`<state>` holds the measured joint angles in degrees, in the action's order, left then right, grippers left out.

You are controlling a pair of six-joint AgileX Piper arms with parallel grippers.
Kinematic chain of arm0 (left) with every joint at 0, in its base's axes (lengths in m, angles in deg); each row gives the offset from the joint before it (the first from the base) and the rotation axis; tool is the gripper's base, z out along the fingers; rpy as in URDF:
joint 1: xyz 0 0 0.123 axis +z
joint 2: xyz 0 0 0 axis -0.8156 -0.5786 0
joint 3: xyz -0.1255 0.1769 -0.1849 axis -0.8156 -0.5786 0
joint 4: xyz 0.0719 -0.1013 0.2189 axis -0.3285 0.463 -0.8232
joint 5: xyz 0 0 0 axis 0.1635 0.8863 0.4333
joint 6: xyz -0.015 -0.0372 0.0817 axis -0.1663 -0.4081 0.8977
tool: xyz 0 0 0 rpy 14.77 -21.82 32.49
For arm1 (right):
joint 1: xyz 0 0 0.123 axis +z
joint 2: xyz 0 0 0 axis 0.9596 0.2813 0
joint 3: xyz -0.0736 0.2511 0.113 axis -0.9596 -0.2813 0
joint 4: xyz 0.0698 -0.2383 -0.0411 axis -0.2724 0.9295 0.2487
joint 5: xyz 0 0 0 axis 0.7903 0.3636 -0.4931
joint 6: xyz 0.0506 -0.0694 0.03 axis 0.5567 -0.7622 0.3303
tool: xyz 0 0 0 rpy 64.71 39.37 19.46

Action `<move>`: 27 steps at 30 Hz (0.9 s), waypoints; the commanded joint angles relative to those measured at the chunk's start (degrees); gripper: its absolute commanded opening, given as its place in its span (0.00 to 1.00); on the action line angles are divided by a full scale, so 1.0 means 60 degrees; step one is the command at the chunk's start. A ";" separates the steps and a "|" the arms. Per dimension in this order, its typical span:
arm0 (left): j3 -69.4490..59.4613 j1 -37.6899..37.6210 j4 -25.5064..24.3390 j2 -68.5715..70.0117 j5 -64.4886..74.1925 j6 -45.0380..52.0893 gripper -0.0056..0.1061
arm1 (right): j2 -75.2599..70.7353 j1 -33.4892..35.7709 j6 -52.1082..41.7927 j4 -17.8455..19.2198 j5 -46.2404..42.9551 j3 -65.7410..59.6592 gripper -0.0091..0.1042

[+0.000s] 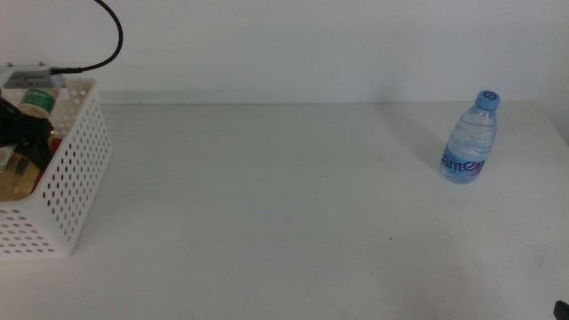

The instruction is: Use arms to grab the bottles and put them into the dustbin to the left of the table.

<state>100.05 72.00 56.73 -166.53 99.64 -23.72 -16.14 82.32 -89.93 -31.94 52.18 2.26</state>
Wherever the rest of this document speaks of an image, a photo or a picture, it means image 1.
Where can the white perforated plastic basket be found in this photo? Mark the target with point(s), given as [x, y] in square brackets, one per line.
[82, 178]

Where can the clear water bottle blue cap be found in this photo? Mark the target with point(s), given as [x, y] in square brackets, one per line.
[469, 146]

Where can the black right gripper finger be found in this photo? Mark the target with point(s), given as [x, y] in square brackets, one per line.
[562, 312]

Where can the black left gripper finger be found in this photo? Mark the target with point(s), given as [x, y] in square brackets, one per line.
[39, 133]

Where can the yellow tea bottle white cap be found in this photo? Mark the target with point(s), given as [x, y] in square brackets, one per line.
[37, 102]

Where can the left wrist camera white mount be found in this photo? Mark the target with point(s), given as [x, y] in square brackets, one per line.
[31, 79]

